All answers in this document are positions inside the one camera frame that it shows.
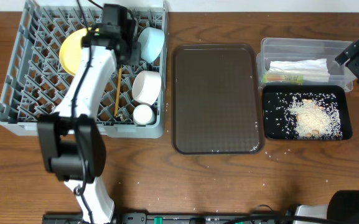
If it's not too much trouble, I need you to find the light blue round bowl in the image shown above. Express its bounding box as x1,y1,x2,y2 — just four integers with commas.
138,27,165,63

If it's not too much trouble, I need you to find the black rectangular waste tray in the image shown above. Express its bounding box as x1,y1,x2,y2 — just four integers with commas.
263,85,353,140

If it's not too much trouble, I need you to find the wooden chopstick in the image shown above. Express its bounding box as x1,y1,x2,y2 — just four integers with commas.
114,65,123,117

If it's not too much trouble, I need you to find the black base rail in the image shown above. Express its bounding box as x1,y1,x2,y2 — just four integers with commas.
41,212,295,224

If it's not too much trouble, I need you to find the green orange snack wrapper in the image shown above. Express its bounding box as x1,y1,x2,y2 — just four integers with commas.
262,73,304,85

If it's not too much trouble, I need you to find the white plastic cup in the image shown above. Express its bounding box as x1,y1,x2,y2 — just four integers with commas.
133,105,156,126

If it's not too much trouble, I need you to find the grey plastic dish rack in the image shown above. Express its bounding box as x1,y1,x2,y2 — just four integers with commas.
0,1,167,139

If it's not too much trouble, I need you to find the dark brown serving tray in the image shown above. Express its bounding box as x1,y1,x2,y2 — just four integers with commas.
172,44,265,155

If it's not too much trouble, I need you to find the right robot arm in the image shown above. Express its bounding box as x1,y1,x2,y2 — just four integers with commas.
293,39,359,223

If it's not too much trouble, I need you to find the rice food scraps pile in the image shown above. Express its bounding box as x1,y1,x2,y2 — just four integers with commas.
264,92,343,140

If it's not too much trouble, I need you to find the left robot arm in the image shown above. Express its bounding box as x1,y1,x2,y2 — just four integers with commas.
37,4,141,223

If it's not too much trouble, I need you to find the white paper napkin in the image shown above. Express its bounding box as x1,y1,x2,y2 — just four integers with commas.
265,58,330,83

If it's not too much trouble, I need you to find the white round bowl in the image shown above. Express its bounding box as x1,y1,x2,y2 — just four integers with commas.
132,70,162,106

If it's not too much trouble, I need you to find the yellow round plate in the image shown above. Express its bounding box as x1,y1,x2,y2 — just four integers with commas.
59,28,87,75

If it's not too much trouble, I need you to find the clear plastic waste bin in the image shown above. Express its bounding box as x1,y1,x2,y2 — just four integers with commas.
257,37,356,92

